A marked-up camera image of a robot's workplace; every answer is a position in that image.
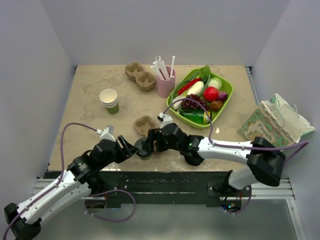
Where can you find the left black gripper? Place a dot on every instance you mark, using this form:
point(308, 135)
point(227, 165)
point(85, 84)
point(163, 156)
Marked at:
point(127, 150)

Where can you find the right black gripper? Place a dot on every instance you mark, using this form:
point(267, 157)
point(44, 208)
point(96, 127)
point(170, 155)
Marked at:
point(154, 134)

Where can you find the black plastic cup lid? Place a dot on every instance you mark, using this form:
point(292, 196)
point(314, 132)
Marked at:
point(139, 144)

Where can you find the brown pulp cup carrier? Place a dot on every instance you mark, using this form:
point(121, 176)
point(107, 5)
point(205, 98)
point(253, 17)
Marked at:
point(143, 124)

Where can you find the printed paper takeout bag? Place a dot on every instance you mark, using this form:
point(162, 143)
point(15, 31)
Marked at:
point(276, 121)

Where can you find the green paper coffee cup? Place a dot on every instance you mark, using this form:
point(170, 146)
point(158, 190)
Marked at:
point(145, 157)

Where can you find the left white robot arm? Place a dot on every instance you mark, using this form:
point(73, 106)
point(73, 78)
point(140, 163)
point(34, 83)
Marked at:
point(80, 179)

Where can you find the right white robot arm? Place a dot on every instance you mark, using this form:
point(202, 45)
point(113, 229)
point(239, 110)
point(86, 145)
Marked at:
point(261, 164)

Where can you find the stack of black lids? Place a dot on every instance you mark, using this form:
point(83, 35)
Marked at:
point(193, 161)

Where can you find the green plastic tray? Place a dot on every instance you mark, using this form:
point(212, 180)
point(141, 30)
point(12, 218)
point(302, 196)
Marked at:
point(227, 87)

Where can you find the stack of paper cups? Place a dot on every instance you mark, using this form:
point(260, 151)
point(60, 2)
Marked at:
point(109, 99)

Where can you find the purple grape bunch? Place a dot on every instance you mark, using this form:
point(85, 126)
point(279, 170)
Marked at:
point(194, 102)

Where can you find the green glass bottle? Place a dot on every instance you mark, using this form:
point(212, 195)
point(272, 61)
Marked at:
point(197, 116)

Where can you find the pink straw holder cup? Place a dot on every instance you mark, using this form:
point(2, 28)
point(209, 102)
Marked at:
point(164, 88)

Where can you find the stack of pulp carriers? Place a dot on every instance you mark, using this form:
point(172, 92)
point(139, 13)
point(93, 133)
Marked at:
point(137, 73)

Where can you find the red chili pepper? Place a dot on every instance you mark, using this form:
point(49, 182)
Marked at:
point(188, 85)

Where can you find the white radish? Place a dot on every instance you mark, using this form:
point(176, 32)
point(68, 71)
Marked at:
point(196, 88)

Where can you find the red tomato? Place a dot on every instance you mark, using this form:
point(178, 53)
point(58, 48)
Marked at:
point(210, 94)

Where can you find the green leafy vegetable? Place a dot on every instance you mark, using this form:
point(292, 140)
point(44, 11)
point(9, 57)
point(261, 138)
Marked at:
point(205, 73)

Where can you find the green cabbage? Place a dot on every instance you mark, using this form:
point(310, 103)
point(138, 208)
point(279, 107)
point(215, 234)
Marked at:
point(216, 83)

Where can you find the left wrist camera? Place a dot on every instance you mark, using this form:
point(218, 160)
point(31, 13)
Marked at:
point(106, 133)

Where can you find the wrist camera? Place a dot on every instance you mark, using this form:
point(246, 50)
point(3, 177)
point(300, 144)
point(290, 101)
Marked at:
point(164, 120)
point(106, 133)

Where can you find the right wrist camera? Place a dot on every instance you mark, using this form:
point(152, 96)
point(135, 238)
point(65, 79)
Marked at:
point(164, 120)

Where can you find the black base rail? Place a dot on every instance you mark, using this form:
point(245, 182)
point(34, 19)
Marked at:
point(171, 188)

